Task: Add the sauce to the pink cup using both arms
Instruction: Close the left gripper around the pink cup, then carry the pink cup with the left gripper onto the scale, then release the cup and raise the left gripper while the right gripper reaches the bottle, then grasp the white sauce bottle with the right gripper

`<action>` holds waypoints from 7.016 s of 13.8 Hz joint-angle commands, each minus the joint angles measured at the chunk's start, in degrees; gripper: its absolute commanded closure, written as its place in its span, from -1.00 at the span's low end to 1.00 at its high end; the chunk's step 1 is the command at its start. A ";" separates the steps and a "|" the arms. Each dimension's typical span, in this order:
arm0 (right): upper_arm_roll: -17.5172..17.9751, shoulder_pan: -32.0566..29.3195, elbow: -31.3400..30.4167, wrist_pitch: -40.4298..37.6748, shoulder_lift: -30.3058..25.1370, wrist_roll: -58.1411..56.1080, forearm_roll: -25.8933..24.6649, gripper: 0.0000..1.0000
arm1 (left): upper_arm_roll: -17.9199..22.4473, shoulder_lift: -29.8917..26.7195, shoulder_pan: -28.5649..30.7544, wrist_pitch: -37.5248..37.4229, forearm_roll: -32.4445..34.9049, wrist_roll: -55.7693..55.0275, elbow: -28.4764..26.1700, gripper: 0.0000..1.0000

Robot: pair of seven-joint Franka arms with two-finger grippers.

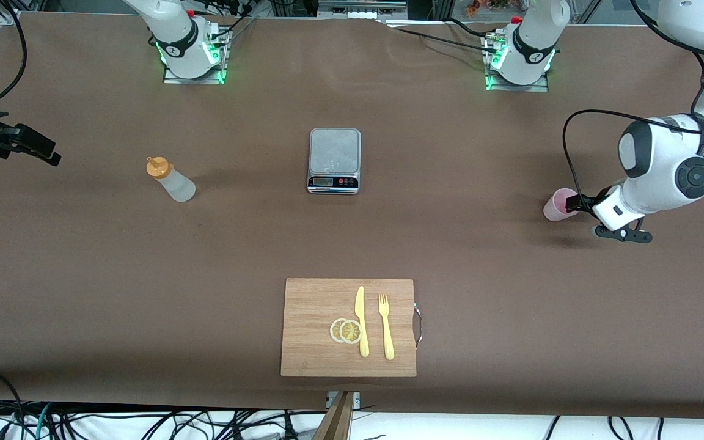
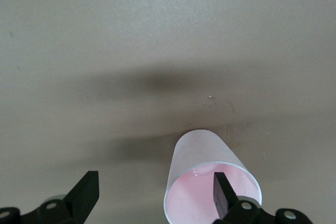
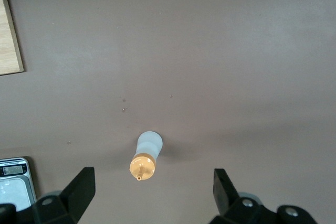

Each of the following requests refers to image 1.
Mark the grey box with white sockets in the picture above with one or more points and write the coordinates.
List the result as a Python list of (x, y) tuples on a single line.
[(361, 13)]

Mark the aluminium corner bracket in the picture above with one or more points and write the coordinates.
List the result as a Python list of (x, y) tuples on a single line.
[(8, 15)]

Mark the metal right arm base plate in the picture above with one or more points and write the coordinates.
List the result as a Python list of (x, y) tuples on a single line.
[(193, 80)]

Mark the translucent sauce bottle orange cap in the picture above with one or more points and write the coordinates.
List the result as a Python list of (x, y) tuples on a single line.
[(178, 186)]

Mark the wooden cutting board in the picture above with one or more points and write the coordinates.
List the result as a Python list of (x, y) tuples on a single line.
[(309, 318)]

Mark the small metal bracket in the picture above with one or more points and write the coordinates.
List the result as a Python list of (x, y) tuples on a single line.
[(357, 400)]

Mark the yellow plastic fork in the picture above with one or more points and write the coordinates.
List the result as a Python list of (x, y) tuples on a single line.
[(387, 330)]

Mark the wooden post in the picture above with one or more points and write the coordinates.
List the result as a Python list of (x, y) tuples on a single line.
[(337, 421)]

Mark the brown table cover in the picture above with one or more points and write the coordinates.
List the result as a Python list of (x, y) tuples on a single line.
[(144, 275)]

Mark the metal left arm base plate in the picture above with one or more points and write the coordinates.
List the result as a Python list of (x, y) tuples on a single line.
[(520, 88)]

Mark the yellow plastic knife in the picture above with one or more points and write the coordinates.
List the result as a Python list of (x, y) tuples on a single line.
[(360, 305)]

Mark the silver digital kitchen scale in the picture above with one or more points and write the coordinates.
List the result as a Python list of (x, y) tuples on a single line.
[(335, 150)]

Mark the yellow lemon slice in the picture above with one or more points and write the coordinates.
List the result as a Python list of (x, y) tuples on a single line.
[(351, 332), (334, 330)]

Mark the pink plastic cup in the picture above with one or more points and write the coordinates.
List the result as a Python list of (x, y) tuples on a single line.
[(553, 208)]

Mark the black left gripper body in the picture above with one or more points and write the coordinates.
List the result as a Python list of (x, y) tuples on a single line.
[(585, 202)]

